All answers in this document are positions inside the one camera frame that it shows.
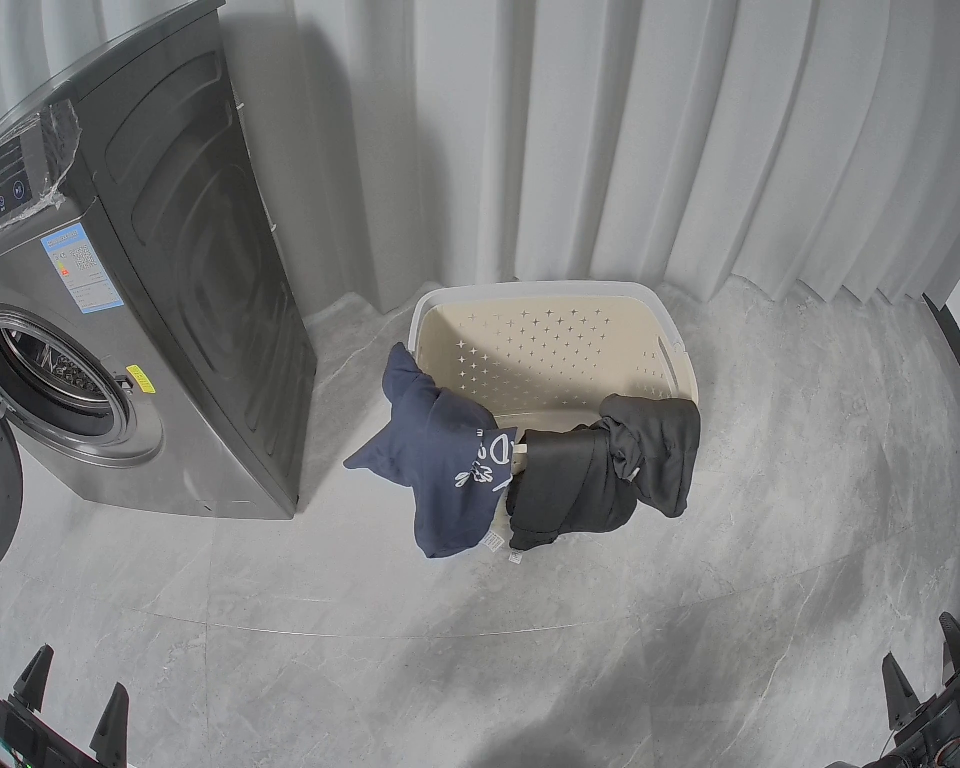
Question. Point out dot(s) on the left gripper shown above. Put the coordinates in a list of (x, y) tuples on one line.
[(37, 739)]

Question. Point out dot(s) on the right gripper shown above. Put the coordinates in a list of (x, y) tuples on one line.
[(934, 731)]

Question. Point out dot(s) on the washing machine door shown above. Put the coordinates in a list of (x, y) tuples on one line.
[(7, 480)]

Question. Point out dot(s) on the grey washing machine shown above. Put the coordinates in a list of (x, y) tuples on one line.
[(187, 300)]

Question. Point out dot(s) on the cream laundry basket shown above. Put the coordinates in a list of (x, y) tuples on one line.
[(555, 352)]

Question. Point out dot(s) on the dark grey garment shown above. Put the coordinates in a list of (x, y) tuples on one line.
[(664, 450)]

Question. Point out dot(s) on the black garment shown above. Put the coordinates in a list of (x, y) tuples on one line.
[(562, 480)]

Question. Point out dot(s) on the dark blue T-shirt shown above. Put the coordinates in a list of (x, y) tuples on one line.
[(435, 465)]

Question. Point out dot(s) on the white curtain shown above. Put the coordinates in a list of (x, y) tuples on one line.
[(45, 37), (675, 135)]

